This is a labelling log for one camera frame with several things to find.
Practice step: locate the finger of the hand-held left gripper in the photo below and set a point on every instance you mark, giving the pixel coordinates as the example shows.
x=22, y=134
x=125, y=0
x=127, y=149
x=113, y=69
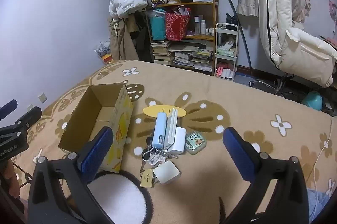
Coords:
x=29, y=116
x=8, y=109

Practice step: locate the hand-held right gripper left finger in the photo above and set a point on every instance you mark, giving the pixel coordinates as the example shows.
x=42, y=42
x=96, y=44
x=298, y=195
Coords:
x=97, y=153

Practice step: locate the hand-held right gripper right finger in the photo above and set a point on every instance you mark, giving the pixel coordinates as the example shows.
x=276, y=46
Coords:
x=237, y=153

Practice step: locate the cardboard box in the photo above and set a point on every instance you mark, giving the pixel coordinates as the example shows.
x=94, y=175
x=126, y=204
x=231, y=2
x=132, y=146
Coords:
x=79, y=118

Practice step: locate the green cartoon case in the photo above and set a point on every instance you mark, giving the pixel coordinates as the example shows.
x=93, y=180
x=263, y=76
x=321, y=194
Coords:
x=196, y=143

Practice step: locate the yellow key tag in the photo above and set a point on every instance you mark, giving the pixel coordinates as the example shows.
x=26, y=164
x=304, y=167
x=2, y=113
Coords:
x=147, y=178

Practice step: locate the key bunch with carabiner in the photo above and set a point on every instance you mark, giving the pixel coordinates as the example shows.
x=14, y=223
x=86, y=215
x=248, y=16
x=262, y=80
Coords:
x=160, y=153

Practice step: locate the light blue power bank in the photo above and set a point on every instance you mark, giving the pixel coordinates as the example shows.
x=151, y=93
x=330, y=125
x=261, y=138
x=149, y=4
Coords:
x=159, y=132

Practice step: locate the white power strip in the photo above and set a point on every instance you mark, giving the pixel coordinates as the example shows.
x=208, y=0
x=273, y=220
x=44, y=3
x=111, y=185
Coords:
x=172, y=129

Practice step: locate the yellow oval card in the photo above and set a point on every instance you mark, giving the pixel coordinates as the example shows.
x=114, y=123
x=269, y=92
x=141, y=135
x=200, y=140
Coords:
x=152, y=111

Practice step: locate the white charger adapter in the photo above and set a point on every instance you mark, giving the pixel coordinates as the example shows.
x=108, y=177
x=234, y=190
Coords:
x=167, y=172

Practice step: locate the person's left hand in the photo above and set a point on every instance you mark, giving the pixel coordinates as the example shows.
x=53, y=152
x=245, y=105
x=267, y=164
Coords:
x=9, y=179

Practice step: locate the pink and white rolls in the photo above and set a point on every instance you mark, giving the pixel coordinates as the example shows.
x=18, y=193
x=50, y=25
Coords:
x=225, y=74

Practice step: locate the white trolley cart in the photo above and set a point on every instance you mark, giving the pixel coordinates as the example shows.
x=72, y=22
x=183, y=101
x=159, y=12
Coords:
x=216, y=66

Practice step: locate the teal round helmet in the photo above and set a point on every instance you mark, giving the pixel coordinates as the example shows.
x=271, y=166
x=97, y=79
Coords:
x=312, y=101

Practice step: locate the person's blue clothing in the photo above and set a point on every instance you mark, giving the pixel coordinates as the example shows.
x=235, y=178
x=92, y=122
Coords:
x=318, y=203

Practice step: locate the plastic bag of plush toys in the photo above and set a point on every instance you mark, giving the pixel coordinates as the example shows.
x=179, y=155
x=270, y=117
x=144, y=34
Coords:
x=104, y=51

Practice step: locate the pale green tissue pack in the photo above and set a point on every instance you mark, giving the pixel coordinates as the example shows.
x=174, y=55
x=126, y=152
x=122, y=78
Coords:
x=226, y=49

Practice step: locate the pile of magazines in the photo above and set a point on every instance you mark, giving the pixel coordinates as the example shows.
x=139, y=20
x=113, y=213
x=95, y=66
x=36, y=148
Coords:
x=192, y=58

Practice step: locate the beige coat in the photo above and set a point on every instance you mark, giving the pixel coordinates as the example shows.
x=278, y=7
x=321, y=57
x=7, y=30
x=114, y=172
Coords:
x=118, y=39

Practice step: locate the dark curved pole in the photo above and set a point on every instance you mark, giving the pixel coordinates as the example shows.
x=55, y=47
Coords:
x=244, y=37

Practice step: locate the stack of books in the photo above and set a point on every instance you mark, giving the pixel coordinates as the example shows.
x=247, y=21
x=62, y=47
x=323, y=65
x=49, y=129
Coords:
x=162, y=54

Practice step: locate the black bag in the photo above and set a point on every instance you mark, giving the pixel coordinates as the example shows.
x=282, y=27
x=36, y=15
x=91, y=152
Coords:
x=231, y=20

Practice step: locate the tall white bottle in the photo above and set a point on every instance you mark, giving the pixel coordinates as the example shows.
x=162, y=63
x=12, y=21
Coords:
x=197, y=24

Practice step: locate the wooden shelf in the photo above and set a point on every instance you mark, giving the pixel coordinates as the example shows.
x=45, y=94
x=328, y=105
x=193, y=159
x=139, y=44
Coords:
x=214, y=16

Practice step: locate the teal bag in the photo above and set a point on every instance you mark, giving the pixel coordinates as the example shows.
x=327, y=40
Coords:
x=158, y=26

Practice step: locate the red gift bag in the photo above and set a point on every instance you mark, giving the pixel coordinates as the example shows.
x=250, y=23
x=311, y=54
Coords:
x=176, y=26

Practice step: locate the cream padded chair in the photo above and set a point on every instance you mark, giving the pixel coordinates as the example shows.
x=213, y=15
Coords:
x=279, y=16

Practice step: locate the white wall socket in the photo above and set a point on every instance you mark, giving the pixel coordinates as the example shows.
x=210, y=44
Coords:
x=29, y=107
x=42, y=97

